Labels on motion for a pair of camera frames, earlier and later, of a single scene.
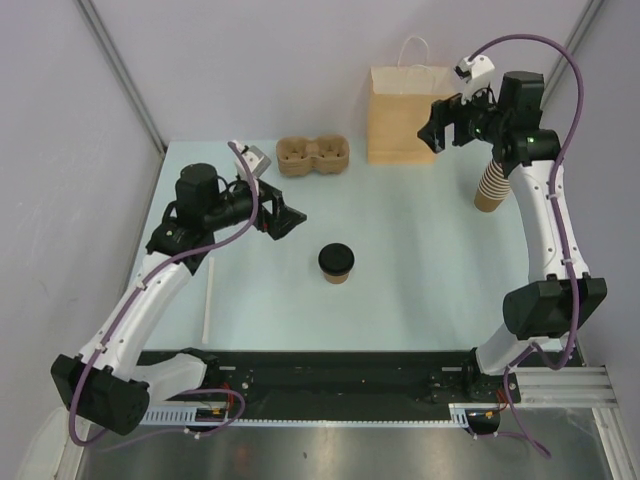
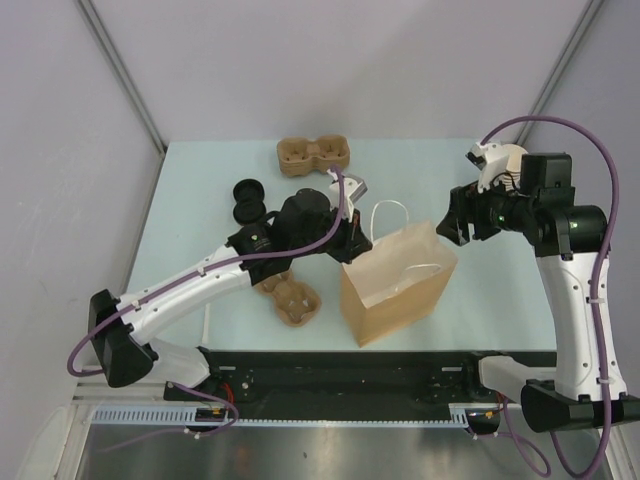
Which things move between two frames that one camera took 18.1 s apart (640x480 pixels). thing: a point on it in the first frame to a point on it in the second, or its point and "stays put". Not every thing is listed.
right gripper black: x=449 y=111 to x=454 y=225
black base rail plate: x=367 y=385 stays put
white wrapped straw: x=208 y=301 stays put
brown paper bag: x=400 y=104 to x=399 y=282
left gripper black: x=282 y=218 to x=353 y=241
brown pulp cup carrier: x=298 y=156 stays put
